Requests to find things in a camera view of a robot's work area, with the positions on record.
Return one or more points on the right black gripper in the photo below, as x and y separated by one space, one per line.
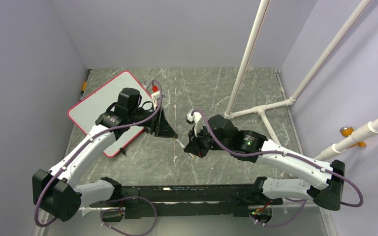
194 145

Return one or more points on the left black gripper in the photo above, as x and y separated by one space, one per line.
159 126

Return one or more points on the whiteboard with red frame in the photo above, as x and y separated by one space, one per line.
85 113

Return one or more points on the white whiteboard marker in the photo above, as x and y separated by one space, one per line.
183 146

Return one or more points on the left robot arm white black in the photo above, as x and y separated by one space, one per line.
57 191

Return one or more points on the silver wrench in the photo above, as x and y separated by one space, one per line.
146 85

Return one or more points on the orange black screwdriver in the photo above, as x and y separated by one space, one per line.
84 85

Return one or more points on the white PVC pipe right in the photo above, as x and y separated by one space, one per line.
360 134

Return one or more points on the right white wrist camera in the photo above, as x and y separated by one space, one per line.
196 120

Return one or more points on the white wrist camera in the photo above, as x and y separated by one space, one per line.
156 95
196 120

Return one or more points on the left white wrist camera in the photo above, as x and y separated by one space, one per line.
156 95

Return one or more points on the white PVC pipe frame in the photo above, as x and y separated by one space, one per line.
268 34

